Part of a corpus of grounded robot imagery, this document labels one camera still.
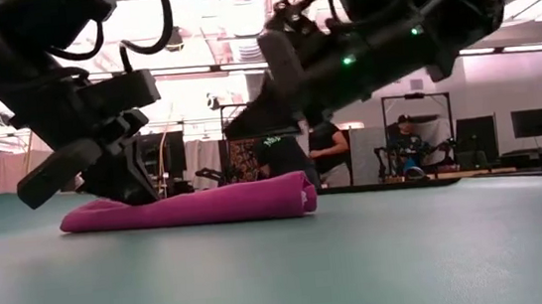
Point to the black station frame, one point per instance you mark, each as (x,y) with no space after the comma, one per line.
(415,95)

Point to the white partition panel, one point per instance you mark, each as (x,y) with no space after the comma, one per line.
(368,155)

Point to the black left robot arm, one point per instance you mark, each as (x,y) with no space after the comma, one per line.
(2,53)

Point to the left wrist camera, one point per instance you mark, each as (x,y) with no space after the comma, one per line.
(120,91)

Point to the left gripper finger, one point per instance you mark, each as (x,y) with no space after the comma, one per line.
(121,179)
(58,172)

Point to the pink towel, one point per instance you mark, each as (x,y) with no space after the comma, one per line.
(206,205)

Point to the black table frame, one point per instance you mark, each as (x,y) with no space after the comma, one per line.
(404,185)

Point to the black desk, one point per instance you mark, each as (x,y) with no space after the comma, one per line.
(535,154)

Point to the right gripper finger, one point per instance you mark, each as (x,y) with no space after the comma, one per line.
(267,117)
(282,61)

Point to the green table mat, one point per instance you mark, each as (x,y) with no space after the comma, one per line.
(282,270)

